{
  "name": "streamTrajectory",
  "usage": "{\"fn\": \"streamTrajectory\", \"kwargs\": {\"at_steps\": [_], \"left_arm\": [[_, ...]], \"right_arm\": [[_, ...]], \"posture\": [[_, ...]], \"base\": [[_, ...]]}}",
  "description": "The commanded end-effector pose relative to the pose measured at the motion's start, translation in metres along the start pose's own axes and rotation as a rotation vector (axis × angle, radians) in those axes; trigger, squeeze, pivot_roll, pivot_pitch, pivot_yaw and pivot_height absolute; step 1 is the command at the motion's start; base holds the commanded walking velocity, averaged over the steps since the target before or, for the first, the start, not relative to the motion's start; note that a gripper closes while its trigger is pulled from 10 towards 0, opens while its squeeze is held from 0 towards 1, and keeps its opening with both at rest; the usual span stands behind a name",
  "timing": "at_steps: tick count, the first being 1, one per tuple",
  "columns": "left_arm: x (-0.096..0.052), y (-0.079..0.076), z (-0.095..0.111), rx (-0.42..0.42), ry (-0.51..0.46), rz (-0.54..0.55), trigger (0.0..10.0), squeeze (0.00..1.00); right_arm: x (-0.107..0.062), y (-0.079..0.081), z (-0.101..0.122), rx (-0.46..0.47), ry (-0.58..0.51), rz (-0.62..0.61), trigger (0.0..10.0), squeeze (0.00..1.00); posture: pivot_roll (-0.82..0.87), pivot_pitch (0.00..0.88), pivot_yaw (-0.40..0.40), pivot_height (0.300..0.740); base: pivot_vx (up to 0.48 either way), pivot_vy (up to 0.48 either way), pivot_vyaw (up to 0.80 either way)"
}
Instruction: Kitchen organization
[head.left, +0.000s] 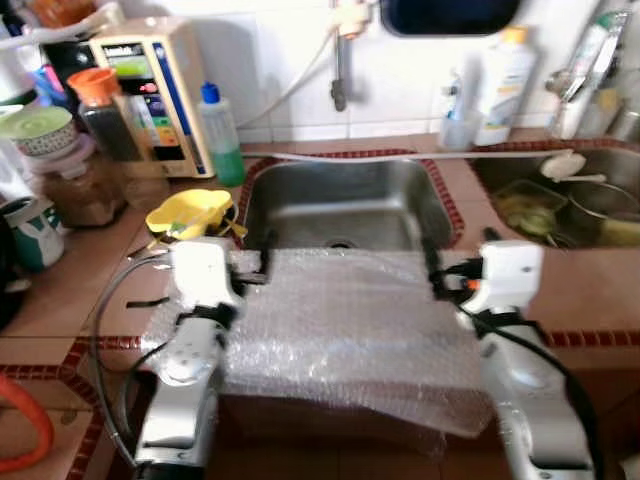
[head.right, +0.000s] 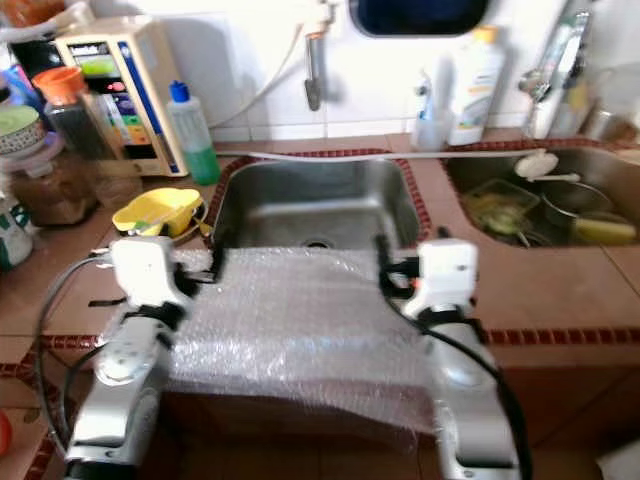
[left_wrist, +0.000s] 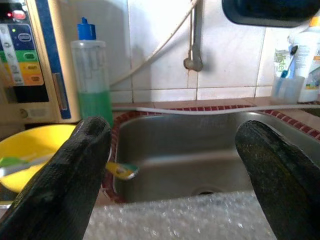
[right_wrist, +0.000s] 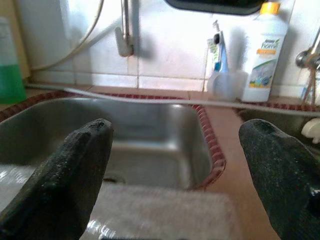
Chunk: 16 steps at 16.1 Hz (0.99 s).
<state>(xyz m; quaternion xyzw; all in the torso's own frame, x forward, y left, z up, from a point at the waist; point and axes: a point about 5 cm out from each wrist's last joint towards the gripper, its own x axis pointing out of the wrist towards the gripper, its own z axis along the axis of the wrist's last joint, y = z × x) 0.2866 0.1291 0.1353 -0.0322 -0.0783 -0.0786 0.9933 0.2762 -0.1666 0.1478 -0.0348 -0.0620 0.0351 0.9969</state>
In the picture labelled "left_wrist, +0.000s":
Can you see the clear plastic cup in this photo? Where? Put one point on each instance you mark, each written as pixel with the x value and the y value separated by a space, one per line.
pixel 287 90

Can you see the green and grey utensil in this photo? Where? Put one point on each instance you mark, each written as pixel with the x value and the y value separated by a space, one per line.
pixel 15 162

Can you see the yellow green sponge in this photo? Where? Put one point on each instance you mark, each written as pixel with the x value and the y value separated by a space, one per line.
pixel 122 170

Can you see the cream water ionizer blue stripe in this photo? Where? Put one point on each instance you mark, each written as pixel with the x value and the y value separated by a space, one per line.
pixel 37 62

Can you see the green dish soap bottle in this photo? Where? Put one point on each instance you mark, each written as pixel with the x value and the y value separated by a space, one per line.
pixel 92 75

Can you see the grey metal wall tap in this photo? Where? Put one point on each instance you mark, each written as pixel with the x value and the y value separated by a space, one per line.
pixel 196 37

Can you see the white toothpaste tube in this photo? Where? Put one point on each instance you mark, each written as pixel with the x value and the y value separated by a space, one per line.
pixel 280 62

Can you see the stainless steel sink basin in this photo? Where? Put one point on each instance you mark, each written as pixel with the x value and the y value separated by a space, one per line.
pixel 180 140

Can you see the dark blue rounded panel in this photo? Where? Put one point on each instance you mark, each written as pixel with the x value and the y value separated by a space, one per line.
pixel 262 12

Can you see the white detergent bottle yellow cap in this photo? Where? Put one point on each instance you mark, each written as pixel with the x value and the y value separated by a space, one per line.
pixel 307 62

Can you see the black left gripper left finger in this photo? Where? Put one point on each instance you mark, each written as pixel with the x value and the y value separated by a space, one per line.
pixel 62 180

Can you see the blue toothbrush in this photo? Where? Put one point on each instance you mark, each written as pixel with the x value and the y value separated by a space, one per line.
pixel 290 65

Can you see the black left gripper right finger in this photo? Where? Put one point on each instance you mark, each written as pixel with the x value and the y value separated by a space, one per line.
pixel 282 180

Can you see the clear bubble wrap sheet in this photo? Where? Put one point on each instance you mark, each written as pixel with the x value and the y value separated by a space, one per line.
pixel 175 220

